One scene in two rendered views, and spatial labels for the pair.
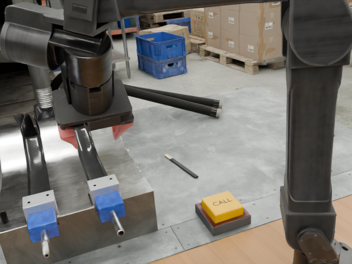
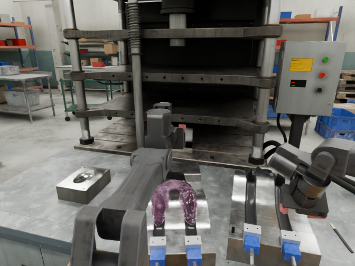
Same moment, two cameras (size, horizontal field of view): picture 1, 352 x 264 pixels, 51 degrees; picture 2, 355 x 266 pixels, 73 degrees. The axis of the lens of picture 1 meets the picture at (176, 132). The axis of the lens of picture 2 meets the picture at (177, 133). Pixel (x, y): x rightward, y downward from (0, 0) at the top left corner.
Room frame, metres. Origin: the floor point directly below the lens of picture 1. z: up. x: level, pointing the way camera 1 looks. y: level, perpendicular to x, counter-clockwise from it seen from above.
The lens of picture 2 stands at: (-0.10, 0.08, 1.44)
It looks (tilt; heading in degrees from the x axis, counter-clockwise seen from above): 20 degrees down; 35
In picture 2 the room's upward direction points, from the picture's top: straight up
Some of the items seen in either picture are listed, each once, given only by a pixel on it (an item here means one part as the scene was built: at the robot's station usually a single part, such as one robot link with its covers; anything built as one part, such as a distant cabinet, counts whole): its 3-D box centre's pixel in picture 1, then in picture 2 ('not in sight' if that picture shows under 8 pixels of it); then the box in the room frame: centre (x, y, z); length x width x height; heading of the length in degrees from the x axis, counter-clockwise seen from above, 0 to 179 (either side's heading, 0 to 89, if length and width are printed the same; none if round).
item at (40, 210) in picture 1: (43, 228); (251, 246); (0.47, 0.22, 0.89); 0.13 x 0.05 x 0.05; 20
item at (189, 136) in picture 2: not in sight; (181, 127); (1.32, 1.04, 0.87); 0.50 x 0.27 x 0.17; 20
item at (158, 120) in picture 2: not in sight; (154, 138); (0.30, 0.43, 1.24); 0.12 x 0.09 x 0.12; 27
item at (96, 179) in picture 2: not in sight; (85, 183); (0.46, 1.00, 0.84); 0.20 x 0.15 x 0.07; 20
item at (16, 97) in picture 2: not in sight; (22, 97); (2.18, 5.73, 0.42); 0.60 x 0.42 x 0.33; 105
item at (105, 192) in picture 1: (111, 209); (291, 254); (0.51, 0.12, 0.89); 0.13 x 0.05 x 0.05; 20
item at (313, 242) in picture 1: (312, 229); not in sight; (0.41, -0.18, 0.90); 0.09 x 0.06 x 0.06; 170
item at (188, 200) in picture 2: not in sight; (174, 194); (0.55, 0.55, 0.90); 0.26 x 0.18 x 0.08; 37
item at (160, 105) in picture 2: not in sight; (164, 121); (0.39, 0.47, 1.25); 0.07 x 0.06 x 0.11; 117
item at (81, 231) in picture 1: (65, 158); (265, 202); (0.75, 0.25, 0.87); 0.50 x 0.26 x 0.14; 20
